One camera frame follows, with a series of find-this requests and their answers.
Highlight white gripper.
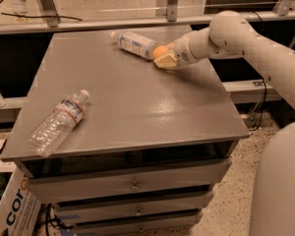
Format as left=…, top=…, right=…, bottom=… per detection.
left=153, top=35, right=197, bottom=69

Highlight blue label plastic bottle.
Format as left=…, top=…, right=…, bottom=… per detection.
left=110, top=31, right=156, bottom=60

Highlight orange fruit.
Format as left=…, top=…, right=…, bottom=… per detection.
left=152, top=45, right=168, bottom=58

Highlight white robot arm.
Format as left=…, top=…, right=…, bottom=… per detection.
left=152, top=11, right=295, bottom=236

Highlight clear crushed water bottle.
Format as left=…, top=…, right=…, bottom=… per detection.
left=29, top=89, right=89, bottom=157

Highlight grey drawer cabinet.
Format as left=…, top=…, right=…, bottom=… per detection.
left=1, top=31, right=248, bottom=236

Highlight white cardboard box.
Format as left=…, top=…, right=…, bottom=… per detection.
left=0, top=168, right=41, bottom=236

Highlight metal frame rail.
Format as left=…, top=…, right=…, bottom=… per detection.
left=0, top=11, right=295, bottom=34

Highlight black cable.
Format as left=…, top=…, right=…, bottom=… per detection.
left=0, top=11, right=85, bottom=22

